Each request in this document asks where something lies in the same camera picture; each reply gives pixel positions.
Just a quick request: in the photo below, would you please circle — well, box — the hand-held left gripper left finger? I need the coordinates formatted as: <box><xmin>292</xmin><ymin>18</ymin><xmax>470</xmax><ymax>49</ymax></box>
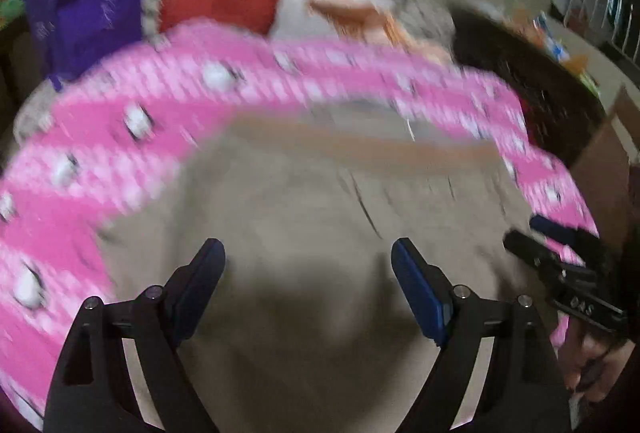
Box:
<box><xmin>42</xmin><ymin>238</ymin><xmax>227</xmax><ymax>433</ymax></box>

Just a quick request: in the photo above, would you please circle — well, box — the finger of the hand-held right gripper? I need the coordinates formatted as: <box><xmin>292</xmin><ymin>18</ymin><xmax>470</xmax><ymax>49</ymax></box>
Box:
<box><xmin>502</xmin><ymin>230</ymin><xmax>596</xmax><ymax>284</ymax></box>
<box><xmin>529</xmin><ymin>215</ymin><xmax>582</xmax><ymax>247</ymax></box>

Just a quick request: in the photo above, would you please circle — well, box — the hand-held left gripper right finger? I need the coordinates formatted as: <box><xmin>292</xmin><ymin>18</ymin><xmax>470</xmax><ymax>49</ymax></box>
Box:
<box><xmin>391</xmin><ymin>238</ymin><xmax>573</xmax><ymax>433</ymax></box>

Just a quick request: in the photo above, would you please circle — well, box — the beige zip jacket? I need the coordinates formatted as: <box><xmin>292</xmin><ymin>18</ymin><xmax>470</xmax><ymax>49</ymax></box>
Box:
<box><xmin>97</xmin><ymin>105</ymin><xmax>566</xmax><ymax>433</ymax></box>

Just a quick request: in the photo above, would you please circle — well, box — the person's right hand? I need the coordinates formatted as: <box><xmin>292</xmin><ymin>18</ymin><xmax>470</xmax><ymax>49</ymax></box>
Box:
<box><xmin>562</xmin><ymin>318</ymin><xmax>636</xmax><ymax>406</ymax></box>

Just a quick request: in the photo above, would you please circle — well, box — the pink penguin print blanket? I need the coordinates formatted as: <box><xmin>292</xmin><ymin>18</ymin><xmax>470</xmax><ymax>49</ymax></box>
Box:
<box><xmin>0</xmin><ymin>23</ymin><xmax>601</xmax><ymax>419</ymax></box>

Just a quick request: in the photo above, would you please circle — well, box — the peach fringed scarf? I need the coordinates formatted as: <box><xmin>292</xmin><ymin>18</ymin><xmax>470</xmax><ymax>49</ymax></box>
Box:
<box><xmin>305</xmin><ymin>0</ymin><xmax>453</xmax><ymax>66</ymax></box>

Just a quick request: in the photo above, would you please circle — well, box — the white pillow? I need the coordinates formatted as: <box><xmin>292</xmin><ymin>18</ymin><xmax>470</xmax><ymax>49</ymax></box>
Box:
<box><xmin>272</xmin><ymin>0</ymin><xmax>401</xmax><ymax>41</ymax></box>

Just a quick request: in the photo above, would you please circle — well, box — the purple garment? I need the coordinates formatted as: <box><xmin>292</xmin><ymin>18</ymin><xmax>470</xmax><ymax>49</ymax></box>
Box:
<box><xmin>22</xmin><ymin>0</ymin><xmax>148</xmax><ymax>91</ymax></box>

